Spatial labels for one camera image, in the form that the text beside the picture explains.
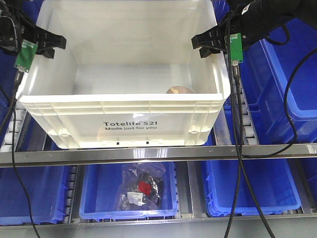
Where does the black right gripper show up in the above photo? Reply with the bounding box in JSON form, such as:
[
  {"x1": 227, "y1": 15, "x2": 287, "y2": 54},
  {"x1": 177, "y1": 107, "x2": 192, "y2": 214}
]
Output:
[{"x1": 191, "y1": 0, "x2": 298, "y2": 59}]

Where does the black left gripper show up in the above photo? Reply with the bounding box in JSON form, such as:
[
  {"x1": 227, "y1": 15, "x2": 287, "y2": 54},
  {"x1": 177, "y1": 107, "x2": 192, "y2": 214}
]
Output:
[{"x1": 0, "y1": 0, "x2": 67, "y2": 59}]

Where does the pink plush dinosaur toy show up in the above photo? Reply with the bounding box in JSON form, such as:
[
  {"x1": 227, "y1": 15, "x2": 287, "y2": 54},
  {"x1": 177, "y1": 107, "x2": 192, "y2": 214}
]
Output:
[{"x1": 166, "y1": 86, "x2": 194, "y2": 94}]

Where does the white Totelife plastic crate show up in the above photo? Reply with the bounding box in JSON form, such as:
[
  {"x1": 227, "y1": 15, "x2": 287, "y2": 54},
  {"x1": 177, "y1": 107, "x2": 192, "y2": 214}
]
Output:
[{"x1": 17, "y1": 0, "x2": 230, "y2": 149}]

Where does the left green circuit board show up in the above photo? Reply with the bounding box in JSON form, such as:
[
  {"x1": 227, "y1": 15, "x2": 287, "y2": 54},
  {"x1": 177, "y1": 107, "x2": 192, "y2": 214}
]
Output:
[{"x1": 14, "y1": 39, "x2": 38, "y2": 73}]

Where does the green circuit board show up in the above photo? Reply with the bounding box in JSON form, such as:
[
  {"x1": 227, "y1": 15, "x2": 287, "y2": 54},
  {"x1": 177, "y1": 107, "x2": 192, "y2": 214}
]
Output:
[
  {"x1": 14, "y1": 39, "x2": 38, "y2": 73},
  {"x1": 230, "y1": 33, "x2": 243, "y2": 63}
]

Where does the left white roller track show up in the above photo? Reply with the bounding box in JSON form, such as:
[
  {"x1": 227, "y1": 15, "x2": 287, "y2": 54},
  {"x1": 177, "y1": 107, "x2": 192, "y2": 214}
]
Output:
[{"x1": 0, "y1": 108, "x2": 30, "y2": 152}]

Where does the white roller track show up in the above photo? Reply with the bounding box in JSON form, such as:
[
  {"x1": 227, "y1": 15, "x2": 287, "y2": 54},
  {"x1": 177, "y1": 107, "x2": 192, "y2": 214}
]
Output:
[
  {"x1": 62, "y1": 166, "x2": 81, "y2": 224},
  {"x1": 0, "y1": 108, "x2": 30, "y2": 152},
  {"x1": 224, "y1": 53, "x2": 260, "y2": 146}
]

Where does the large blue bin right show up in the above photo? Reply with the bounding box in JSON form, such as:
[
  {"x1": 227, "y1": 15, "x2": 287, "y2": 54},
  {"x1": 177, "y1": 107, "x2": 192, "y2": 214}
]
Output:
[{"x1": 240, "y1": 19, "x2": 317, "y2": 144}]

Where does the right white roller track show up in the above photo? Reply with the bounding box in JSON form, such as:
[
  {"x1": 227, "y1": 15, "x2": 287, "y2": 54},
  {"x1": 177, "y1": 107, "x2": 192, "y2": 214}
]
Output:
[{"x1": 224, "y1": 53, "x2": 260, "y2": 146}]

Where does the lower white roller track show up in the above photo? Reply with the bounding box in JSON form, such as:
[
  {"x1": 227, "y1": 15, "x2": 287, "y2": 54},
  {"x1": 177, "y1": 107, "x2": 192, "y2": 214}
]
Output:
[{"x1": 62, "y1": 166, "x2": 81, "y2": 224}]

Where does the blue bin lower left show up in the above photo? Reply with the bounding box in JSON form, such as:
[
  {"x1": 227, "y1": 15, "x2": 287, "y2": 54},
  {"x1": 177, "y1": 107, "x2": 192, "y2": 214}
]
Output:
[{"x1": 0, "y1": 166, "x2": 71, "y2": 226}]

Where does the blue bin lower middle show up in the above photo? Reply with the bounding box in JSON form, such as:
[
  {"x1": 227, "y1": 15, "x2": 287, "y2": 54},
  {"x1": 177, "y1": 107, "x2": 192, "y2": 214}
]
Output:
[{"x1": 79, "y1": 162, "x2": 178, "y2": 221}]

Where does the blue bin lower right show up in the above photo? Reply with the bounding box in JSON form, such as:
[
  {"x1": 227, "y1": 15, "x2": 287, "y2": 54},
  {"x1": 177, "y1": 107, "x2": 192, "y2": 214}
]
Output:
[{"x1": 201, "y1": 159, "x2": 301, "y2": 217}]

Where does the clear bag of parts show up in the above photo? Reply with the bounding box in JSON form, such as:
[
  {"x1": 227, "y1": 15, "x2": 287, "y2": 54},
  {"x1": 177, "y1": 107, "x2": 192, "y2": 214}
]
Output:
[{"x1": 114, "y1": 162, "x2": 166, "y2": 211}]

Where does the black braided usb cable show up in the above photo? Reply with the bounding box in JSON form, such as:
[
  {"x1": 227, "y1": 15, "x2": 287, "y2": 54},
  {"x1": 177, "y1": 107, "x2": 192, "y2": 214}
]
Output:
[{"x1": 224, "y1": 60, "x2": 277, "y2": 238}]

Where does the black cable lower left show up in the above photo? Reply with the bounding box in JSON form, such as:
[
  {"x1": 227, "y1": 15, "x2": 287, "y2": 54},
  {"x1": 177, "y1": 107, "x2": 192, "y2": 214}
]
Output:
[{"x1": 0, "y1": 7, "x2": 42, "y2": 238}]

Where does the steel shelf front rail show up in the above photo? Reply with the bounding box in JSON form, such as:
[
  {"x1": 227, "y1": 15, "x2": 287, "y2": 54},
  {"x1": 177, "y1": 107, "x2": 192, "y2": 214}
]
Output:
[{"x1": 0, "y1": 143, "x2": 317, "y2": 168}]

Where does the steel shelf rail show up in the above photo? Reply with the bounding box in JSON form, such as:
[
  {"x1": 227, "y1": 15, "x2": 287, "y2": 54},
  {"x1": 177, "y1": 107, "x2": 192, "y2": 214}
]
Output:
[
  {"x1": 0, "y1": 213, "x2": 317, "y2": 230},
  {"x1": 0, "y1": 143, "x2": 317, "y2": 168}
]

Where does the lower steel shelf rail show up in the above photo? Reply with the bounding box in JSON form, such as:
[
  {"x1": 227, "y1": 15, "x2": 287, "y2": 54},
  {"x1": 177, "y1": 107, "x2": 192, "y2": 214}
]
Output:
[{"x1": 0, "y1": 213, "x2": 317, "y2": 230}]

